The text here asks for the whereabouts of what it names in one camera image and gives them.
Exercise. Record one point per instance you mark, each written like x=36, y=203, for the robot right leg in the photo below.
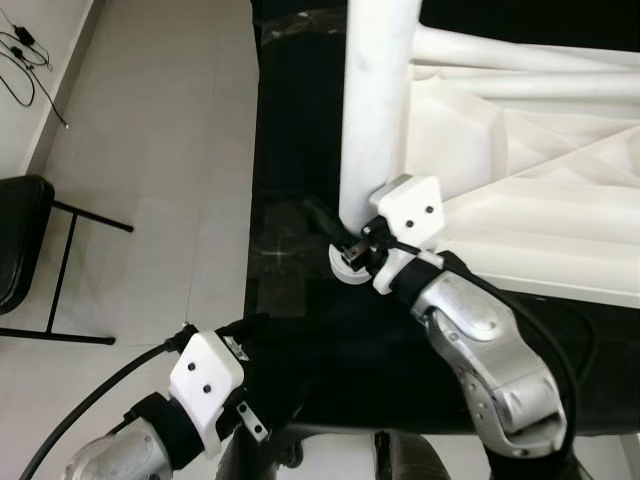
x=410, y=460

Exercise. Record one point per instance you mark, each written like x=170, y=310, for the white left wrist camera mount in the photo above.
x=205, y=385

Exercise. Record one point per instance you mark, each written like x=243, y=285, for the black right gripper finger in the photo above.
x=323, y=218

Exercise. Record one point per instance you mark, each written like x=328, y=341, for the white plastic table top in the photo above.
x=540, y=200

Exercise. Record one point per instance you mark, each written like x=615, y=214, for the black folding chair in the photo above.
x=20, y=240

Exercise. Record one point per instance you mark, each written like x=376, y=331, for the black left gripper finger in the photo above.
x=245, y=328

